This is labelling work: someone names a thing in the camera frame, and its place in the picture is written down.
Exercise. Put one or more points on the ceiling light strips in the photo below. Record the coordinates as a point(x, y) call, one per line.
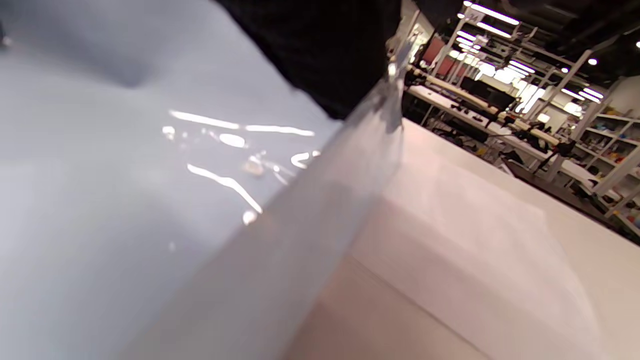
point(495, 15)

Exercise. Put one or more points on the row of background work tables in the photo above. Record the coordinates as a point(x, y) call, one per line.
point(450, 100)

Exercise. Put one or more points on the white storage shelving with items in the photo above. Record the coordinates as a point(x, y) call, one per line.
point(615, 145)

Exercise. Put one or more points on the blue plastic snap folder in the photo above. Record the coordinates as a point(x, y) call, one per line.
point(125, 200)

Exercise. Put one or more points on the person's right hand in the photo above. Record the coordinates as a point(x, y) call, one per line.
point(325, 50)

